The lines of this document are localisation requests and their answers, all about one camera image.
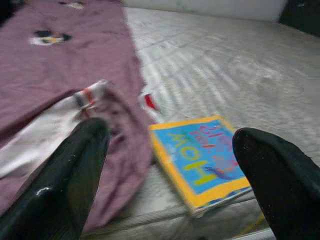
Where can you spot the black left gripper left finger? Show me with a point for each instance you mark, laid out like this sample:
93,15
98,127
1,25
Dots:
55,190

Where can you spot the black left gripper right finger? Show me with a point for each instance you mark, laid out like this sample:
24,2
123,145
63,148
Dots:
282,190

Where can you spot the white striped sock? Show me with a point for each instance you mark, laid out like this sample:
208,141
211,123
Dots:
37,140

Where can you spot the blue yellow children's book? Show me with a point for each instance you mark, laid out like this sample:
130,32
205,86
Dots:
200,160

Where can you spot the purple printed blanket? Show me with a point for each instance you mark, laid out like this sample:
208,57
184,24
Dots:
62,62

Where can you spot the white quilted mattress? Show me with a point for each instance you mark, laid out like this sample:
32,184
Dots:
225,75

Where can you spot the red white packet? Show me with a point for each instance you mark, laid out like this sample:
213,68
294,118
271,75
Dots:
149,100

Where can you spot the dark tufted headboard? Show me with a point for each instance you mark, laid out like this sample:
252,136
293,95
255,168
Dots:
302,15

